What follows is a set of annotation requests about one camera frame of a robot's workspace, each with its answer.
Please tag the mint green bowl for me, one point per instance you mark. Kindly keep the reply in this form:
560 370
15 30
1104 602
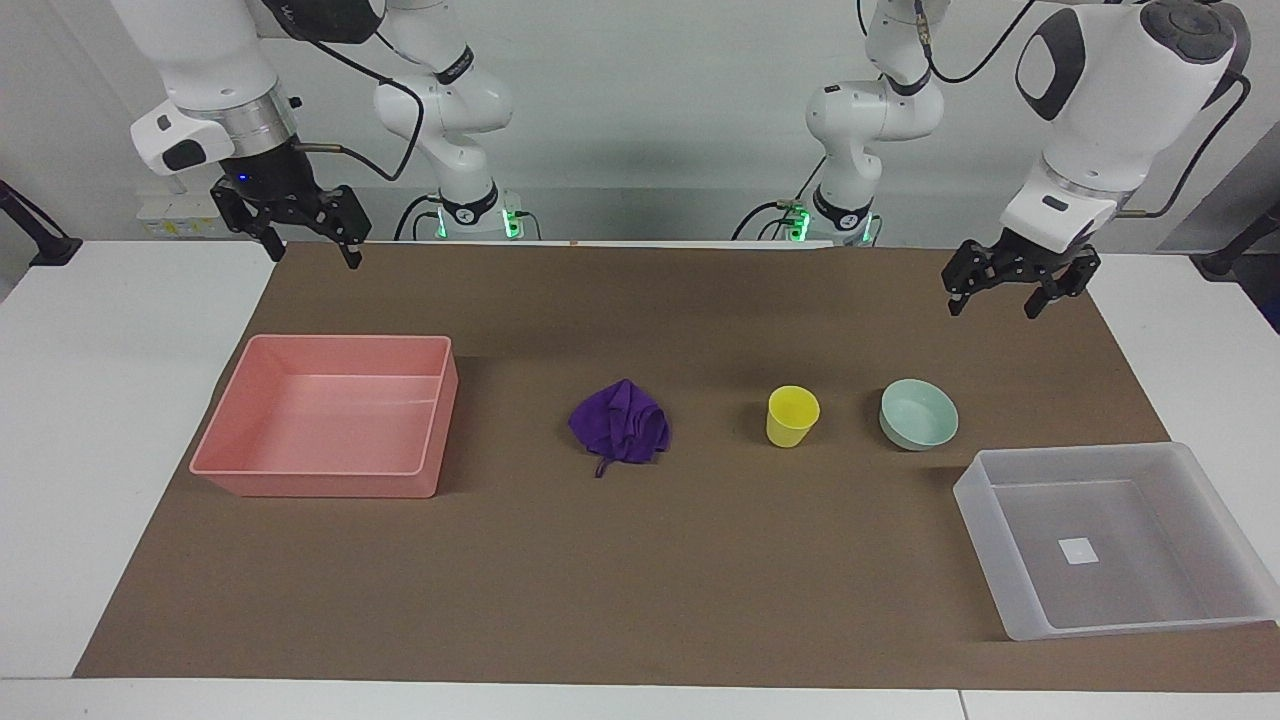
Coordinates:
918 415

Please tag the clear plastic box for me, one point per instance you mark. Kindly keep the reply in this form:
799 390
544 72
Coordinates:
1110 540

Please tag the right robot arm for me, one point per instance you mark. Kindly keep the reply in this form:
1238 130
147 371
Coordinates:
200 60

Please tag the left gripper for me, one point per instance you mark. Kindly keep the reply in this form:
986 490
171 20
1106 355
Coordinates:
1045 260

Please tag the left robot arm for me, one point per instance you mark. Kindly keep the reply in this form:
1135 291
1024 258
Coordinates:
1110 90

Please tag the black stand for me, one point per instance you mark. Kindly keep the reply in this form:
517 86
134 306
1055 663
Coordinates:
45 240
1235 250

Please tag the yellow plastic cup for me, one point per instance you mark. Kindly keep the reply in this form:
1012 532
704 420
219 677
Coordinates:
790 418

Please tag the pink plastic box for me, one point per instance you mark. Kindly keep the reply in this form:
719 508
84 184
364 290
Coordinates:
330 470

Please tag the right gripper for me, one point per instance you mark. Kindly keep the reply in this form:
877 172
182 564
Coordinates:
268 175

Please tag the purple cloth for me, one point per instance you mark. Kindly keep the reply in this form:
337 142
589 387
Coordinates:
622 425

